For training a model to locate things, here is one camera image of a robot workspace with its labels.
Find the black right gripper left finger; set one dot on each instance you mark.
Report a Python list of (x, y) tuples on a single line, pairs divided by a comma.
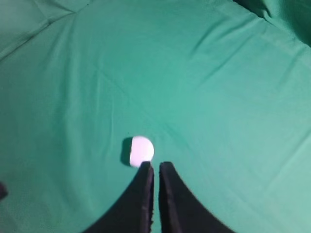
[(133, 211)]

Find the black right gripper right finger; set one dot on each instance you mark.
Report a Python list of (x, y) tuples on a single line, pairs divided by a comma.
[(180, 210)]

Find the white earphone case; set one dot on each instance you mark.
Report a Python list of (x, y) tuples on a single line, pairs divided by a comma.
[(142, 150)]

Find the green tablecloth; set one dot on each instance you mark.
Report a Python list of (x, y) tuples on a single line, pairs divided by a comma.
[(220, 92)]

